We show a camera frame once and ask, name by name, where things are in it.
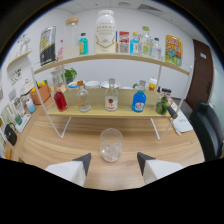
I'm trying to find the blue rimmed bowl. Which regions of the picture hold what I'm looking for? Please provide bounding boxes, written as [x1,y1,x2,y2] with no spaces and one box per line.
[67,80,86,90]

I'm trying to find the clear bottle red label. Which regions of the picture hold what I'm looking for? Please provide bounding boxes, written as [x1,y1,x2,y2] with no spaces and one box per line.
[104,78,120,112]

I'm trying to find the white notebook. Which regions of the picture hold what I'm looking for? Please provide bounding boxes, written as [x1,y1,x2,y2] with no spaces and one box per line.
[171,113,194,134]

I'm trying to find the blue liquid bottle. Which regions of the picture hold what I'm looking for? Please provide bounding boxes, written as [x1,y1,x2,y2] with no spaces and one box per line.
[131,79,148,114]

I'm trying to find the small teal bottle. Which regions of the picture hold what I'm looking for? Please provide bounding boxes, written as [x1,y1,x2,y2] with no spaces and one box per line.
[78,32,90,56]

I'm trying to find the small blue bottle yellow cap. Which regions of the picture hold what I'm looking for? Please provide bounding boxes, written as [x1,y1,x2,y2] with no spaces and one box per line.
[129,31,140,56]

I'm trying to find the ceiling air vent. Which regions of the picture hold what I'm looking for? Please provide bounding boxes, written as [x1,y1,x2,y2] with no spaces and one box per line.
[137,3,163,14]

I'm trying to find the wooden wall shelf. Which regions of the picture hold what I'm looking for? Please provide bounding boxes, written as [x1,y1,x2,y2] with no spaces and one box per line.
[6,49,34,69]

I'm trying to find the large white milk bottle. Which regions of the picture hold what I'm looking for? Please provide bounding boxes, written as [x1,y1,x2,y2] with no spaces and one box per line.
[94,9,117,55]

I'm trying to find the potted green plant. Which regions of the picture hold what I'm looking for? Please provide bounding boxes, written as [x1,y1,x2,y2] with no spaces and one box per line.
[63,67,78,85]

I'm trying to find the white appliance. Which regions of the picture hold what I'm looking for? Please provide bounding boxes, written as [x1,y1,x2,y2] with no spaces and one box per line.
[19,79,35,98]

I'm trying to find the white figurine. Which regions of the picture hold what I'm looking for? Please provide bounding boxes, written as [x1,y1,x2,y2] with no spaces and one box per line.
[18,34,32,54]

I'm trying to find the clear drinking glass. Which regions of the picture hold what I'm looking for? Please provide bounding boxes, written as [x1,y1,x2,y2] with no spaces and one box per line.
[99,127,124,163]

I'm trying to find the pink bottle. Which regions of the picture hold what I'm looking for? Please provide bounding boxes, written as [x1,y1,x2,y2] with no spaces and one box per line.
[57,39,64,62]

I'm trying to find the black chair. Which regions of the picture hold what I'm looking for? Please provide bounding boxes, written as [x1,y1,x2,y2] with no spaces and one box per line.
[189,100,224,163]

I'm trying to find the tall black yellow can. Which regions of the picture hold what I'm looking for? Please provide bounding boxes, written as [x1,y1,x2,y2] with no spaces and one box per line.
[39,25,58,67]

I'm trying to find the wooden two-tier rack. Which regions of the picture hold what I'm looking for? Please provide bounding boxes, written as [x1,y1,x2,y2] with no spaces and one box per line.
[30,53,194,142]

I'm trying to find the small red liquid bottle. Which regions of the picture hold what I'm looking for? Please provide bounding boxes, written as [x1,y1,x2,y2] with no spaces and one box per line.
[53,87,69,112]

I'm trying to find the white kitchen scale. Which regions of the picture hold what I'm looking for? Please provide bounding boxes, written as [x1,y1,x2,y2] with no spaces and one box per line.
[14,113,32,134]

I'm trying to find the clear bottle orange cap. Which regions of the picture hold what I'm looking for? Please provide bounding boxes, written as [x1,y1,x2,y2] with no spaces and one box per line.
[75,80,92,113]

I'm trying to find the clear bottle green cap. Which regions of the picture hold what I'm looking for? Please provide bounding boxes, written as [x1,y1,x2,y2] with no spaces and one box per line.
[139,25,152,58]

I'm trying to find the green cup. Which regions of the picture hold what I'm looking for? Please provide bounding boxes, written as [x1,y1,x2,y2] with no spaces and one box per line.
[14,113,23,126]

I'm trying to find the white shallow plate bowl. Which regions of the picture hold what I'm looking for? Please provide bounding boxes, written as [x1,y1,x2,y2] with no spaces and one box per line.
[99,79,122,90]

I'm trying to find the green limes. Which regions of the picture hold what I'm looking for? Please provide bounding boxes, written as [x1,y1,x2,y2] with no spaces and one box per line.
[154,96,171,116]

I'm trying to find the dark handled tool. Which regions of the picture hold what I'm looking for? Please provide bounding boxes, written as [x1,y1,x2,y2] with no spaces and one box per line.
[166,105,179,120]

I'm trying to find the brown door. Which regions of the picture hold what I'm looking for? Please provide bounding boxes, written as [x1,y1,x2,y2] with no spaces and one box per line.
[185,39,214,110]

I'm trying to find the glass jar cork lid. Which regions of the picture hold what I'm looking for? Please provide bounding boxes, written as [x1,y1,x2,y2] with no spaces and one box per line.
[62,16,81,60]

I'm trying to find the blue and white box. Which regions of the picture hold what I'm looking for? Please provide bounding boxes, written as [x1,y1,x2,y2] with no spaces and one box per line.
[115,31,120,54]

